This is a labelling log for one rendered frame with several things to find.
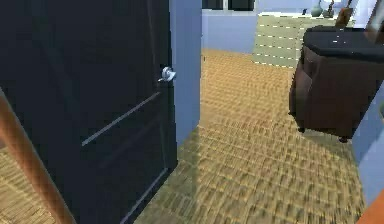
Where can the dark small vase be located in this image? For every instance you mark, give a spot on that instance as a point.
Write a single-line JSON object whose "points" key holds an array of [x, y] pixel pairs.
{"points": [[328, 12]]}

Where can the brown picture frame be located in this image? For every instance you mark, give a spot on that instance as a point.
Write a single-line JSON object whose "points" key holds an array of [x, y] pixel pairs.
{"points": [[344, 16]]}

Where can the pale green chest of drawers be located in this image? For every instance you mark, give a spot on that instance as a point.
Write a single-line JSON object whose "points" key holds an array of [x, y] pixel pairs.
{"points": [[278, 40]]}

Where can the grey green vase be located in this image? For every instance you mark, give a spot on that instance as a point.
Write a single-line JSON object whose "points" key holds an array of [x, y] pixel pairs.
{"points": [[316, 10]]}

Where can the black room door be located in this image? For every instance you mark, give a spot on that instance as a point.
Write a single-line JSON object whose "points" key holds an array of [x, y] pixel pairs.
{"points": [[83, 83]]}

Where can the dark window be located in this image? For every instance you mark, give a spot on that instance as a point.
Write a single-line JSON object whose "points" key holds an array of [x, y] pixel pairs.
{"points": [[228, 4]]}

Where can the dark brown cabinet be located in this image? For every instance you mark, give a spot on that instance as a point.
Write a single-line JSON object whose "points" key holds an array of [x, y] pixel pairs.
{"points": [[336, 86]]}

